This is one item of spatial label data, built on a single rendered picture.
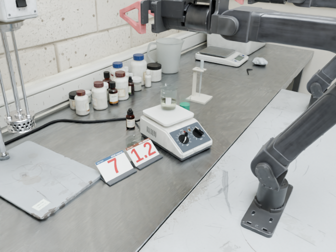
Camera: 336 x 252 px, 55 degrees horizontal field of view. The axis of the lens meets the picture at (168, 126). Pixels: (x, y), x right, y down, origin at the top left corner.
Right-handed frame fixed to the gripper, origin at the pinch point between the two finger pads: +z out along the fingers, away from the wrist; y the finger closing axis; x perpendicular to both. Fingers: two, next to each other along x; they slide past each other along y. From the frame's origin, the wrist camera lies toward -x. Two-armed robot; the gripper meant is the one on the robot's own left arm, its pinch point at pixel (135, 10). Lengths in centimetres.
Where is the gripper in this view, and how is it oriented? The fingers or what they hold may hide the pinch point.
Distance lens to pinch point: 80.7
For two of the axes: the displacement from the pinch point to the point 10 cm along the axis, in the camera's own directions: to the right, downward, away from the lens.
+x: -0.2, 8.8, 4.7
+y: -5.3, 3.9, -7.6
